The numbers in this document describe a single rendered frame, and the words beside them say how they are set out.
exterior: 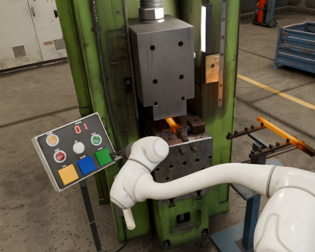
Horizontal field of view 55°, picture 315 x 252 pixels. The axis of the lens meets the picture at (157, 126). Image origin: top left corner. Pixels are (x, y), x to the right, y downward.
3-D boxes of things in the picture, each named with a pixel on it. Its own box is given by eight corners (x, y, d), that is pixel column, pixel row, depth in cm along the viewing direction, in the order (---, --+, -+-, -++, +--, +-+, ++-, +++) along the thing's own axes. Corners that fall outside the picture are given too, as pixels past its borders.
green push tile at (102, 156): (113, 160, 156) (107, 146, 156) (101, 166, 152) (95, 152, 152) (111, 160, 158) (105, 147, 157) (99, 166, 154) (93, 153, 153)
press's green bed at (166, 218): (209, 239, 227) (211, 192, 204) (162, 253, 219) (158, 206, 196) (184, 191, 273) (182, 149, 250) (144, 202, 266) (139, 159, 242)
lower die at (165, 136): (187, 136, 183) (186, 124, 179) (155, 143, 179) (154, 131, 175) (166, 108, 219) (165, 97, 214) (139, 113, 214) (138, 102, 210)
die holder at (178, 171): (211, 192, 203) (213, 136, 181) (157, 206, 195) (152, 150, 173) (182, 149, 251) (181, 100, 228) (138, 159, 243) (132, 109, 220)
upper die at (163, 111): (186, 114, 176) (186, 99, 171) (153, 120, 171) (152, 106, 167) (165, 88, 211) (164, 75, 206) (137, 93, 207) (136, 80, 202)
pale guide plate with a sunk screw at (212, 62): (218, 81, 185) (219, 54, 177) (205, 83, 183) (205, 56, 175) (217, 80, 187) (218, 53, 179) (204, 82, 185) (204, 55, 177)
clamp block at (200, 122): (205, 132, 186) (205, 123, 182) (192, 135, 184) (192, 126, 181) (198, 123, 196) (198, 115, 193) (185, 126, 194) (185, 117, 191)
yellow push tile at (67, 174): (79, 178, 146) (72, 164, 145) (64, 185, 142) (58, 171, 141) (77, 178, 147) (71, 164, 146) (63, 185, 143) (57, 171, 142)
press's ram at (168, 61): (208, 95, 174) (209, 24, 154) (143, 107, 166) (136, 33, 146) (183, 72, 209) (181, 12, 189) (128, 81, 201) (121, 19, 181)
